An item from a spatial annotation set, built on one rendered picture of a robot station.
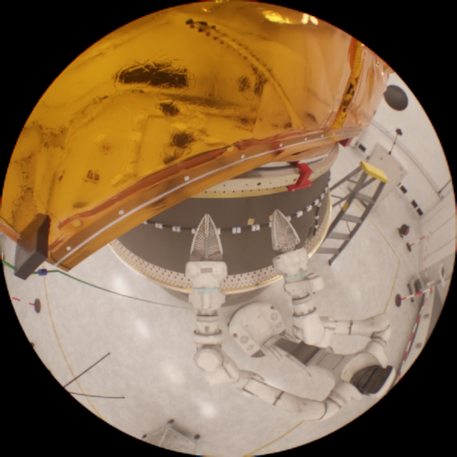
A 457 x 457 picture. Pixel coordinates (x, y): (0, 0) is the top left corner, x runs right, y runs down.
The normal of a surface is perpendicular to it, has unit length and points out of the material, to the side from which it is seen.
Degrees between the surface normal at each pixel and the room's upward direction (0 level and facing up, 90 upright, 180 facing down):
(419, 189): 90
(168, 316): 0
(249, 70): 88
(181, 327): 0
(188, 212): 62
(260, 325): 0
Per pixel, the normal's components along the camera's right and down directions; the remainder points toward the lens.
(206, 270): 0.07, -0.34
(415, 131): -0.79, 0.50
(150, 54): 0.61, 0.71
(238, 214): 0.17, 0.53
